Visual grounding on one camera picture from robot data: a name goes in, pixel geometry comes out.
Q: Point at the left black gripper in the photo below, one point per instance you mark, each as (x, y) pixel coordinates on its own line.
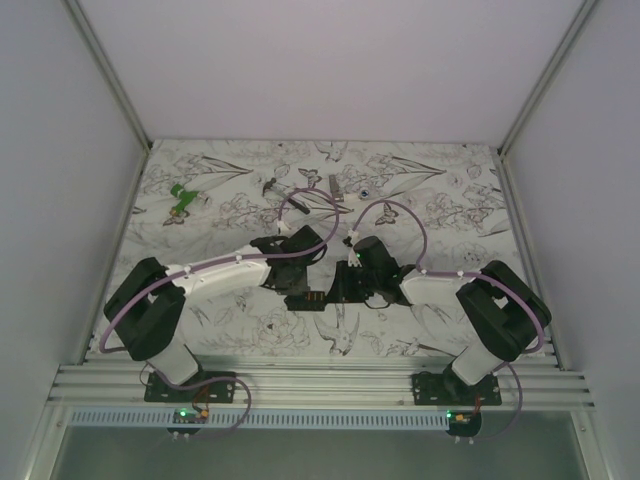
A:
(301, 286)

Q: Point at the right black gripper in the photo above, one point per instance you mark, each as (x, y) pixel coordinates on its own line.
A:
(341, 291)

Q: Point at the black fuse box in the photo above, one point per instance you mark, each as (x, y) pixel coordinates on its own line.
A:
(310, 301)

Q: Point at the grey metal clip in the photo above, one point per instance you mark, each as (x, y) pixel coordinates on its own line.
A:
(335, 189)

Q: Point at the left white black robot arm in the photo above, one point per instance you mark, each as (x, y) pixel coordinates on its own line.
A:
(145, 311)

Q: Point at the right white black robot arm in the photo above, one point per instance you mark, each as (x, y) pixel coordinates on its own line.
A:
(507, 316)

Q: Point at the small black hammer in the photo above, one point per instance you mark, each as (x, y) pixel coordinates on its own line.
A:
(272, 187)

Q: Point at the floral printed table mat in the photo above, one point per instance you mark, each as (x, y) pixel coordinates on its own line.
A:
(440, 204)

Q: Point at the green plastic connector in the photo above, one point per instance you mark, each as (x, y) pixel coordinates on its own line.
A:
(184, 198)

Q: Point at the left small circuit board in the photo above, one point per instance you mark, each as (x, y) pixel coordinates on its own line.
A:
(190, 416)

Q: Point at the small circuit board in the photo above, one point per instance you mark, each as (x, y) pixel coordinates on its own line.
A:
(465, 424)
(190, 416)

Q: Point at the right small circuit board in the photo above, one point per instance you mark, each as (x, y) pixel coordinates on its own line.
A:
(465, 424)

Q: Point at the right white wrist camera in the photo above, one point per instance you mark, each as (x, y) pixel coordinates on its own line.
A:
(352, 239)

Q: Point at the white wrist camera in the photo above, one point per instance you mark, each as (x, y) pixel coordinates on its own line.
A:
(283, 228)
(352, 239)

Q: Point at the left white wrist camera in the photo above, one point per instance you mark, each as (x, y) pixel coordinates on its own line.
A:
(283, 228)

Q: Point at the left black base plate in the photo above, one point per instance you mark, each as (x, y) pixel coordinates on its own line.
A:
(157, 391)

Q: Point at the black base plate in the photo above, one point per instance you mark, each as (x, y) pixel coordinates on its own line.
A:
(157, 391)
(447, 389)

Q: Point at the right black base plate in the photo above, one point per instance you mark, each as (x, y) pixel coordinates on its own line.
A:
(447, 389)

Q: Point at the white slotted cable duct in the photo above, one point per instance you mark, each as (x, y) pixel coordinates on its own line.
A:
(223, 418)

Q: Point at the aluminium rail frame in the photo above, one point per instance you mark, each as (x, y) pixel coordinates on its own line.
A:
(377, 385)

